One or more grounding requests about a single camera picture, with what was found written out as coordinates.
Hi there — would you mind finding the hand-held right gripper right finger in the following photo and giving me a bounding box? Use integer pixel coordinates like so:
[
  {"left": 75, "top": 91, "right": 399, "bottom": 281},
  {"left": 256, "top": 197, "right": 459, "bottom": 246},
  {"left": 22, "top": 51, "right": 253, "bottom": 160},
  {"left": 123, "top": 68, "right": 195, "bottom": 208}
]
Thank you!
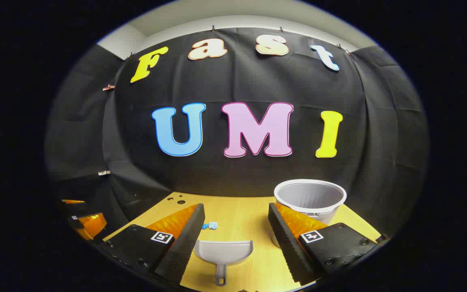
[{"left": 268, "top": 203, "right": 380, "bottom": 284}]

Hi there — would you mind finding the wooden desktop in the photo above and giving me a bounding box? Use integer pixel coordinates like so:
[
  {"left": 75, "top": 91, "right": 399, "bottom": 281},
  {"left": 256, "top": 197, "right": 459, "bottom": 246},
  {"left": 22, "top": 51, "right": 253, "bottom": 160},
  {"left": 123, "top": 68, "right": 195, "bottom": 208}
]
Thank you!
[{"left": 104, "top": 191, "right": 382, "bottom": 292}]

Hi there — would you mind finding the grey plastic dustpan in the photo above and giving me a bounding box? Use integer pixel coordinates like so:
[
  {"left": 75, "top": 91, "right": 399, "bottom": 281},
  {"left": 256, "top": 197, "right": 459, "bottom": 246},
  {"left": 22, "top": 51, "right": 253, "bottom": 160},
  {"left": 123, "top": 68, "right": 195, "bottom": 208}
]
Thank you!
[{"left": 194, "top": 240, "right": 254, "bottom": 287}]

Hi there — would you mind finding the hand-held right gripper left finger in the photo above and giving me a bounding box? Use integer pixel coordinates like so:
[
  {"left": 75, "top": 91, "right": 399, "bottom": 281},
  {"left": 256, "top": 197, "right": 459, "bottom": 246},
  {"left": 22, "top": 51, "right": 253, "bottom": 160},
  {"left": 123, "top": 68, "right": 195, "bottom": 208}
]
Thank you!
[{"left": 104, "top": 203, "right": 206, "bottom": 285}]

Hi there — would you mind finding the white ribbed garbage bin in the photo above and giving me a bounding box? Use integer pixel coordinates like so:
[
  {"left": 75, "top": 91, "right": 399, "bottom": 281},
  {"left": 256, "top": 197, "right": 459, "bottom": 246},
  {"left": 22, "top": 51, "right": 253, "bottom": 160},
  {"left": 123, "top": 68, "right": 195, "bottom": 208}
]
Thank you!
[{"left": 272, "top": 179, "right": 347, "bottom": 248}]

